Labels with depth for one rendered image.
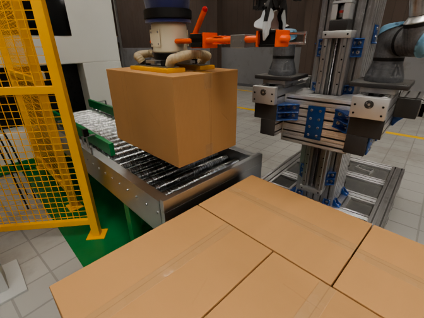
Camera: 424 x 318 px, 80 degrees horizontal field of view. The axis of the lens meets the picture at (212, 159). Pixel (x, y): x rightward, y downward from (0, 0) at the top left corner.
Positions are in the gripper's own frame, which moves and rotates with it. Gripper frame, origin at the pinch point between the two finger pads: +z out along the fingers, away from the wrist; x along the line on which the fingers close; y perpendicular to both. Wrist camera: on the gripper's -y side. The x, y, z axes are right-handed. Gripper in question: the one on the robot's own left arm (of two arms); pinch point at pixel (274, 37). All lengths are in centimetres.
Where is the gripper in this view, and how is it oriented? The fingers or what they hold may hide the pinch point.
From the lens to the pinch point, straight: 97.5
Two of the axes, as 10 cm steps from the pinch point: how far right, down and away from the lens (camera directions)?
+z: 0.2, 9.1, 4.1
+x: -7.2, 3.0, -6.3
